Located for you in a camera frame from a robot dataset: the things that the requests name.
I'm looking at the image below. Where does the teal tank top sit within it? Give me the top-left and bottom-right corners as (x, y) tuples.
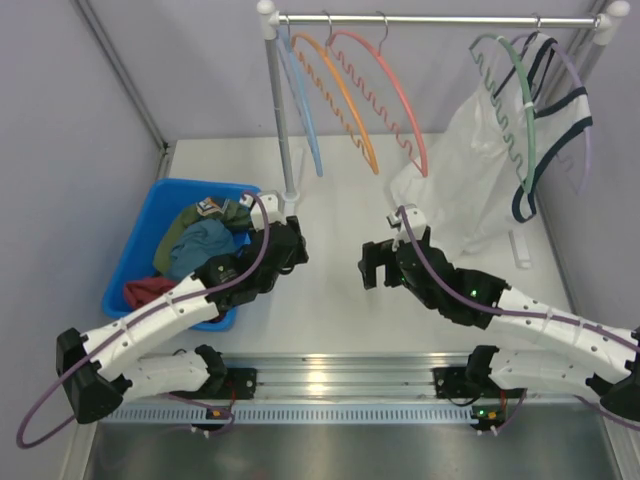
(164, 219), (236, 282)

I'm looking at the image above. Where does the pink hanger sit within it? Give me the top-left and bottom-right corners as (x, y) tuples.
(327, 30), (429, 178)

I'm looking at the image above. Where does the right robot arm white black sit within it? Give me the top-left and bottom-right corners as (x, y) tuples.
(358, 236), (639, 430)

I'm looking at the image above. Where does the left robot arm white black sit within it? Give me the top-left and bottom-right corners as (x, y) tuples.
(56, 216), (308, 424)

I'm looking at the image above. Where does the white navy-trimmed tank top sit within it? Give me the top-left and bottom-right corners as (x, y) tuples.
(390, 39), (573, 259)

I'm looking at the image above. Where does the light blue hanger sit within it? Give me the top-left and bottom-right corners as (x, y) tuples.
(276, 30), (324, 177)

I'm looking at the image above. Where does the green hanger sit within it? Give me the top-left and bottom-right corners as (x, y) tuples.
(468, 33), (536, 194)

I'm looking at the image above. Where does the purple hanger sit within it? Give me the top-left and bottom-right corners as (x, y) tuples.
(511, 31), (593, 194)

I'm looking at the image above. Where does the olive green garment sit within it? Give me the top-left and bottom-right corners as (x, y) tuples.
(152, 197), (250, 276)

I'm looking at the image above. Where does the blue plastic bin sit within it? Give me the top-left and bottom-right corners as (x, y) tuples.
(102, 178), (260, 319)

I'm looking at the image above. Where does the dark red garment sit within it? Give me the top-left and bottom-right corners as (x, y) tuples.
(123, 276), (177, 310)

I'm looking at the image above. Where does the clothes rack metal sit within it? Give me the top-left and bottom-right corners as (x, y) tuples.
(256, 1), (631, 214)

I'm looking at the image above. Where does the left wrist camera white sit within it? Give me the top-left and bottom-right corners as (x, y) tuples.
(240, 191), (286, 231)

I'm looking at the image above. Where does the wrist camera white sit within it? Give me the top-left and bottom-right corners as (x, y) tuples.
(240, 191), (286, 231)
(386, 204), (428, 242)

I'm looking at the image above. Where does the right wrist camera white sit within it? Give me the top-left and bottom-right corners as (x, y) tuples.
(386, 204), (428, 242)

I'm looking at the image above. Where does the aluminium mounting rail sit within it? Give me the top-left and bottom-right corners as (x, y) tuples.
(134, 352), (614, 401)

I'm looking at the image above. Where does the slotted cable duct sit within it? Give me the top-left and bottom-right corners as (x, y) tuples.
(104, 404), (478, 425)

